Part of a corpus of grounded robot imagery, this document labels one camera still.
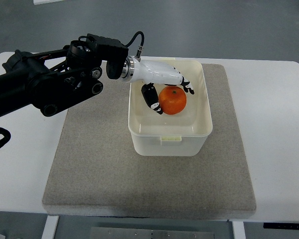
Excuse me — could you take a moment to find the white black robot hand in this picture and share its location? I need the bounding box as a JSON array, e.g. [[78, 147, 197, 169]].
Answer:
[[120, 56, 194, 115]]

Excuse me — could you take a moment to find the orange fruit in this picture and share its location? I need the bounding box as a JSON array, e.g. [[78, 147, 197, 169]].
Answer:
[[158, 86, 187, 115]]

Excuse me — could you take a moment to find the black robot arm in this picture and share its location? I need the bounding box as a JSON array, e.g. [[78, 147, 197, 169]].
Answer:
[[0, 34, 129, 117]]

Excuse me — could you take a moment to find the white plastic box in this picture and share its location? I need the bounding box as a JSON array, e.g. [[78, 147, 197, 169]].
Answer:
[[128, 58, 213, 156]]

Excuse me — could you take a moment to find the grey felt mat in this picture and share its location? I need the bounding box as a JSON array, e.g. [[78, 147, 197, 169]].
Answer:
[[42, 64, 256, 219]]

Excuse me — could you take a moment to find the white object top edge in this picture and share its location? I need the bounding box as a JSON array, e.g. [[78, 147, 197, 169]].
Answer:
[[33, 0, 63, 5]]

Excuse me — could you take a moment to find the left white table leg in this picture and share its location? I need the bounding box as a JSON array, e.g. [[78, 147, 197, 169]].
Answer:
[[41, 216, 59, 239]]

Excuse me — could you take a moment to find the white table leg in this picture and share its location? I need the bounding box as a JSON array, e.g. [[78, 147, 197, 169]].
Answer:
[[41, 216, 59, 239], [232, 221, 246, 239]]

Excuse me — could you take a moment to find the right white table leg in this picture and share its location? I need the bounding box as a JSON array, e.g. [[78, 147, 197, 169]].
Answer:
[[232, 221, 246, 239]]

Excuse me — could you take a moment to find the black table control panel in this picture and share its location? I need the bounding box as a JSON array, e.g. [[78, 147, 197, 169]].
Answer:
[[263, 223, 299, 230]]

